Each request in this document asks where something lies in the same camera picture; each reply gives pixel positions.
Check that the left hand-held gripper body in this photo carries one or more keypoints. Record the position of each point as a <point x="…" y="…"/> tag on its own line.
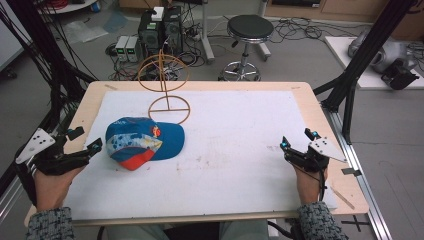
<point x="50" y="160"/>

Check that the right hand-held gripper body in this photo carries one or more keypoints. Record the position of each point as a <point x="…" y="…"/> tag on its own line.
<point x="315" y="156"/>

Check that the blue and red baseball cap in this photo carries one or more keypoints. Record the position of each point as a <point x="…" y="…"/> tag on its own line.
<point x="143" y="143"/>

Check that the person's left hand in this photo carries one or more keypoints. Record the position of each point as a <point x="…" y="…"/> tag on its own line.
<point x="55" y="188"/>

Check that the person's right hand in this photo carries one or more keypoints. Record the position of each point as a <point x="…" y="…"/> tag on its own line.
<point x="308" y="186"/>

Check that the black tape piece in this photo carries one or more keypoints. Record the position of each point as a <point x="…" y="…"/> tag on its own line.
<point x="351" y="171"/>

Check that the thin wooden strip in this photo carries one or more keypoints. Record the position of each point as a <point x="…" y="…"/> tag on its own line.
<point x="342" y="198"/>

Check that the white table mat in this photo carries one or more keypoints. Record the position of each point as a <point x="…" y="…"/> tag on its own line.
<point x="226" y="160"/>

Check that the white floor board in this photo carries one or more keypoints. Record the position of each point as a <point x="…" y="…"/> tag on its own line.
<point x="340" y="56"/>

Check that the grey power supply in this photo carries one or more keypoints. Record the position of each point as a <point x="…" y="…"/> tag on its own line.
<point x="134" y="48"/>
<point x="121" y="48"/>

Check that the clear plastic sheet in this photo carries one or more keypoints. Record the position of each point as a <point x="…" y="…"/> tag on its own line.
<point x="85" y="31"/>

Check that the grey and black device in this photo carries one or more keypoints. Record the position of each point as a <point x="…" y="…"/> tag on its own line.
<point x="390" y="56"/>

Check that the black computer tower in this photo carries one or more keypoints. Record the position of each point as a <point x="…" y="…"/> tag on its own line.
<point x="150" y="36"/>
<point x="173" y="30"/>

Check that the black round stool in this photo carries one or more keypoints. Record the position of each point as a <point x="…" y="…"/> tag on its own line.
<point x="250" y="28"/>

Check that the blue tape roll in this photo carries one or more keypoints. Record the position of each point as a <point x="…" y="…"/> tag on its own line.
<point x="95" y="6"/>

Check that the grey table leg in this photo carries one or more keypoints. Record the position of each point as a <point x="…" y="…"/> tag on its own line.
<point x="207" y="40"/>

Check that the white box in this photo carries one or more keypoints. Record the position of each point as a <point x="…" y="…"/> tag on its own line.
<point x="158" y="13"/>

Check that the aluminium rail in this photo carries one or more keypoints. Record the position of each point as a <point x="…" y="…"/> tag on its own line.
<point x="363" y="186"/>

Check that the black metal frame stand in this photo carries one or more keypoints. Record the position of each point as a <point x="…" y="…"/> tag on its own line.
<point x="40" y="50"/>
<point x="366" y="50"/>

